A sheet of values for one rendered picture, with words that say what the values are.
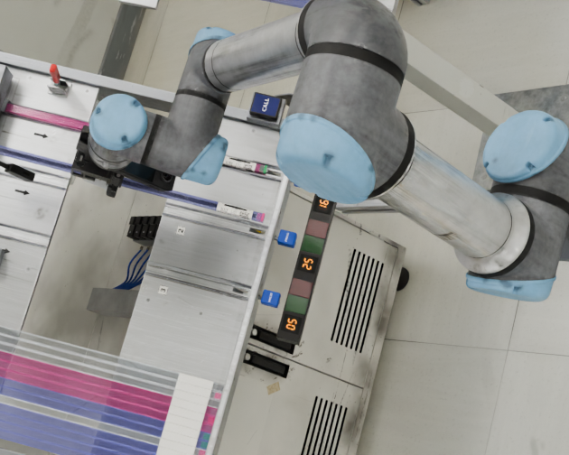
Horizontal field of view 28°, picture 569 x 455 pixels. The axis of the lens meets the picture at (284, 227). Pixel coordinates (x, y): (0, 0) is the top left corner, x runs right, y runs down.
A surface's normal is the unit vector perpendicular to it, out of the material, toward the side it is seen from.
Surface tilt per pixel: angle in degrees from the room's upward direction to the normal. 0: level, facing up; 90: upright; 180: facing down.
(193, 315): 44
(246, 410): 90
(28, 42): 90
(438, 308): 0
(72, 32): 90
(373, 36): 61
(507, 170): 7
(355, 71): 52
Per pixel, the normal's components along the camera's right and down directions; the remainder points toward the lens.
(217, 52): -0.83, -0.27
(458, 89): 0.66, -0.03
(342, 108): 0.07, -0.19
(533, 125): -0.66, -0.47
